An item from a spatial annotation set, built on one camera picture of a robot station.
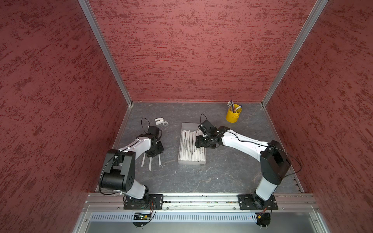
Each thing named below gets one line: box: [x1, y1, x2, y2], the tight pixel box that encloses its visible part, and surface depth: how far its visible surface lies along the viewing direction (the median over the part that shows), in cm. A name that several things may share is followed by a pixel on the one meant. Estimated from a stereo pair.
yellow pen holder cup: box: [225, 103, 243, 124], surface depth 105 cm
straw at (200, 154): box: [199, 147, 203, 163], surface depth 91 cm
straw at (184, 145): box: [182, 130, 188, 162], surface depth 94 cm
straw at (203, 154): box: [201, 146, 205, 162], surface depth 92 cm
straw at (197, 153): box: [195, 147, 200, 162], surface depth 91 cm
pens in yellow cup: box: [226, 99, 243, 114], surface depth 99 cm
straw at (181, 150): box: [178, 130, 185, 162], surface depth 94 cm
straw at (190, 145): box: [188, 131, 194, 162], surface depth 95 cm
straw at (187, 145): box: [185, 130, 191, 162], surface depth 96 cm
